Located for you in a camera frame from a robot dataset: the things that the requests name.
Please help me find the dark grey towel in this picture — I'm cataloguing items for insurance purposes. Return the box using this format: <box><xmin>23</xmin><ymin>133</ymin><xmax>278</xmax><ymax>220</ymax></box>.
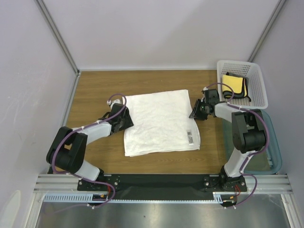
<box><xmin>222</xmin><ymin>73</ymin><xmax>251</xmax><ymax>102</ymax></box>

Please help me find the white towel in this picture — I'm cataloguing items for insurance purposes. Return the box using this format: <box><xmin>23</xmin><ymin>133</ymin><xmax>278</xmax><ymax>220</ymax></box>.
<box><xmin>124</xmin><ymin>89</ymin><xmax>200</xmax><ymax>157</ymax></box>

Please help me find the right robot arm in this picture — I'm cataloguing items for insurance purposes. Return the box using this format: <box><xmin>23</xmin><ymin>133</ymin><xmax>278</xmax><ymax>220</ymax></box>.
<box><xmin>189</xmin><ymin>88</ymin><xmax>269</xmax><ymax>191</ymax></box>

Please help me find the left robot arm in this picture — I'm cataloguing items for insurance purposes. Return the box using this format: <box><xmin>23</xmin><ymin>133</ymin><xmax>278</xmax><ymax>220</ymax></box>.
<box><xmin>46</xmin><ymin>102</ymin><xmax>133</xmax><ymax>190</ymax></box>

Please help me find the white perforated plastic basket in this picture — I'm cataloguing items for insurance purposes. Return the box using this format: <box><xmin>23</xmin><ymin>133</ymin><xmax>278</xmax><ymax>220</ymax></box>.
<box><xmin>217</xmin><ymin>60</ymin><xmax>268</xmax><ymax>109</ymax></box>

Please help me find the clear teal plastic bin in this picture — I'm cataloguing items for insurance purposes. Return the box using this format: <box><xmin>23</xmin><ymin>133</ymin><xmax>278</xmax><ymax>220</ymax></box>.
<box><xmin>222</xmin><ymin>110</ymin><xmax>282</xmax><ymax>175</ymax></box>

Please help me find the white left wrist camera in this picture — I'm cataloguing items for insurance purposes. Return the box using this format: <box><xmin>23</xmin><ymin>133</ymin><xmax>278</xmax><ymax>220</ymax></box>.
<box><xmin>106</xmin><ymin>99</ymin><xmax>123</xmax><ymax>108</ymax></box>

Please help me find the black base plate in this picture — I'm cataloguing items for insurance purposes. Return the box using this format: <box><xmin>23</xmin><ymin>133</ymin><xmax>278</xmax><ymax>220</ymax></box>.
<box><xmin>77</xmin><ymin>173</ymin><xmax>247</xmax><ymax>201</ymax></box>

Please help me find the grey slotted cable duct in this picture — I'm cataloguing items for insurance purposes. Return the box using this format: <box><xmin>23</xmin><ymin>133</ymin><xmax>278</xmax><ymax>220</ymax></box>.
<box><xmin>43</xmin><ymin>192</ymin><xmax>235</xmax><ymax>204</ymax></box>

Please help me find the aluminium frame rail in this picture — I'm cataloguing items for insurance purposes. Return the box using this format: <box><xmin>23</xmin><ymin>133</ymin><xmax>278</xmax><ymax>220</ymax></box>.
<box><xmin>34</xmin><ymin>174</ymin><xmax>293</xmax><ymax>194</ymax></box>

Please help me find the right aluminium corner post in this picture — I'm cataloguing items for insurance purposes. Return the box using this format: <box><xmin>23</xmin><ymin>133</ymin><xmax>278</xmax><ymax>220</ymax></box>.
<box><xmin>247</xmin><ymin>0</ymin><xmax>288</xmax><ymax>62</ymax></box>

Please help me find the aluminium corner post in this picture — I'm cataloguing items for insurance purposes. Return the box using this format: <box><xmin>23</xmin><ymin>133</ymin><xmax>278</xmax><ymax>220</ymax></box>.
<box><xmin>34</xmin><ymin>0</ymin><xmax>81</xmax><ymax>76</ymax></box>
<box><xmin>247</xmin><ymin>0</ymin><xmax>288</xmax><ymax>62</ymax></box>

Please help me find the left aluminium corner post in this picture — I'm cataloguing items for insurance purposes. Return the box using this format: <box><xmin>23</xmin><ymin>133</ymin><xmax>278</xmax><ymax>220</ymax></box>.
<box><xmin>34</xmin><ymin>0</ymin><xmax>81</xmax><ymax>76</ymax></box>

